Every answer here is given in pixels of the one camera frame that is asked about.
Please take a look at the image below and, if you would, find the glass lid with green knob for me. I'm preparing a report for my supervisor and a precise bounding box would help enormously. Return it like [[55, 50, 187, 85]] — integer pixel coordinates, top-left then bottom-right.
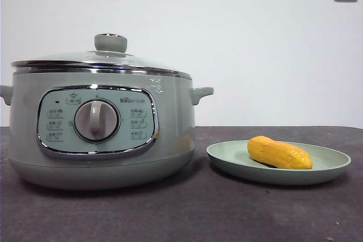
[[11, 33, 193, 80]]

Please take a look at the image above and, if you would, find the yellow corn cob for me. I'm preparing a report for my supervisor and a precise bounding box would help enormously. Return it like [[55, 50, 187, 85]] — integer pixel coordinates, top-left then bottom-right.
[[247, 136, 314, 171]]

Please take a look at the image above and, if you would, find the pale green electric steamer pot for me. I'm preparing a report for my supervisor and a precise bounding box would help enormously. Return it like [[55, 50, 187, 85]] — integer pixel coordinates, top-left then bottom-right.
[[0, 69, 215, 191]]

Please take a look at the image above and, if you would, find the pale green round plate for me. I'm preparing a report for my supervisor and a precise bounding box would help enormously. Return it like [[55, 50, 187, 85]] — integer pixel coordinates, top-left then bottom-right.
[[206, 139, 352, 186]]

